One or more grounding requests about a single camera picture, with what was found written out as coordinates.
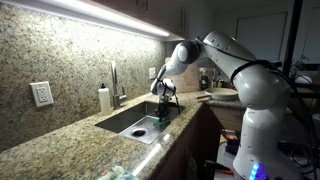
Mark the black sink drain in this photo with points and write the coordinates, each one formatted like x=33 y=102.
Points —
x=138 y=132

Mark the stack of dark boxes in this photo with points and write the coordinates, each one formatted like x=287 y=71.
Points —
x=230 y=141

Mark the white soap dispenser bottle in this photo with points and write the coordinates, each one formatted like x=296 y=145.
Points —
x=105 y=101

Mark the blue white cloth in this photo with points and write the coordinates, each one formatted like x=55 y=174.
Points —
x=118 y=174

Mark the wooden cutting board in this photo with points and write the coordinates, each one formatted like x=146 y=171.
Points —
x=185 y=83

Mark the dark wooden base cabinet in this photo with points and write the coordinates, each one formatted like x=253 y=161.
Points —
x=196 y=143

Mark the dark wooden wall cabinet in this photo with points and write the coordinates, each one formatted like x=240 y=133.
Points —
x=156 y=11

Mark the stainless steel sink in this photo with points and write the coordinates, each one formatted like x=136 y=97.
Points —
x=126 y=120

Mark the small orange object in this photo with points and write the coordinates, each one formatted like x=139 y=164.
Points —
x=106 y=173

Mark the white wall power outlet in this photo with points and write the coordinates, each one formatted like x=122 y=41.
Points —
x=42 y=94

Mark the white frying pan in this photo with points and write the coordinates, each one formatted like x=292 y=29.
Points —
x=221 y=94

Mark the dark glass jar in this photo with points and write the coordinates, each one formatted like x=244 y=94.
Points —
x=204 y=81

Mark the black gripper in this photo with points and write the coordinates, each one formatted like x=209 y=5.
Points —
x=162 y=108

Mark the under-cabinet light strip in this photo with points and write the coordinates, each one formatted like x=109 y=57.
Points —
x=83 y=12

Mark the steel gooseneck faucet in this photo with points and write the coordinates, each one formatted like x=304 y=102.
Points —
x=115 y=86

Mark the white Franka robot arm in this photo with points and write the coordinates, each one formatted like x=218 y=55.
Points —
x=260 y=90

